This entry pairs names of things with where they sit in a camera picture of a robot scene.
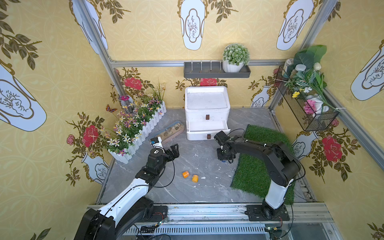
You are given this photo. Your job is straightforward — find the yellow-orange paint can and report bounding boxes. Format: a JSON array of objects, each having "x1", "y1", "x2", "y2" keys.
[{"x1": 192, "y1": 175, "x2": 199, "y2": 183}]

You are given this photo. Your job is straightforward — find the black wire wall basket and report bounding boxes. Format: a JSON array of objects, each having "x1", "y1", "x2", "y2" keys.
[{"x1": 276, "y1": 66, "x2": 339, "y2": 132}]

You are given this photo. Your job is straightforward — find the potted green succulent white pot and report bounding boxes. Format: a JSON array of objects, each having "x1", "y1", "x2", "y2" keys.
[{"x1": 223, "y1": 43, "x2": 250, "y2": 73}]

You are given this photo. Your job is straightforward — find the green artificial grass mat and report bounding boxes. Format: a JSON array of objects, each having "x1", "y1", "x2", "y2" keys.
[{"x1": 231, "y1": 125, "x2": 293, "y2": 199}]

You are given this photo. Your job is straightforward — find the orange paint can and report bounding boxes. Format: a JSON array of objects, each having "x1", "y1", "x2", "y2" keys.
[{"x1": 183, "y1": 171, "x2": 190, "y2": 179}]

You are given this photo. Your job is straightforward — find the white picket fence flower planter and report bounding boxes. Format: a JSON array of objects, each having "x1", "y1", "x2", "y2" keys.
[{"x1": 103, "y1": 84, "x2": 167, "y2": 164}]

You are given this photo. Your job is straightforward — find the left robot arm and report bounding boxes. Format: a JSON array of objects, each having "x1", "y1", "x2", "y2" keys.
[{"x1": 75, "y1": 144, "x2": 180, "y2": 240}]

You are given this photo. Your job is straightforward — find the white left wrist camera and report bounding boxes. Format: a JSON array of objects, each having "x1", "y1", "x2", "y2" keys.
[{"x1": 150, "y1": 137, "x2": 164, "y2": 149}]

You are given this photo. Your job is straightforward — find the grey wall shelf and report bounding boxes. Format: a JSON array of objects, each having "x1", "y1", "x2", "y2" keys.
[{"x1": 184, "y1": 61, "x2": 251, "y2": 79}]

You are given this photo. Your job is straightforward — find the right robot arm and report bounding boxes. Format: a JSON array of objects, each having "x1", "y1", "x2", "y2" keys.
[{"x1": 214, "y1": 131, "x2": 302, "y2": 221}]

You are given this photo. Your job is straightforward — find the artificial plants in basket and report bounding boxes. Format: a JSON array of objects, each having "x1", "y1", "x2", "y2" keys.
[{"x1": 283, "y1": 45, "x2": 340, "y2": 118}]

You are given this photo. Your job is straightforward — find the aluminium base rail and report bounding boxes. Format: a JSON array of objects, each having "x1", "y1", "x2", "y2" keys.
[{"x1": 80, "y1": 202, "x2": 343, "y2": 240}]

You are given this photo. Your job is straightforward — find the pink tray with sand and stones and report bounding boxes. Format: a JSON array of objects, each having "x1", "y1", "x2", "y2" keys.
[{"x1": 156, "y1": 121, "x2": 185, "y2": 144}]

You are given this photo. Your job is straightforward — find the white three-drawer cabinet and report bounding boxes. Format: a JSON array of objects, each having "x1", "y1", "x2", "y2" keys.
[{"x1": 185, "y1": 86, "x2": 231, "y2": 141}]

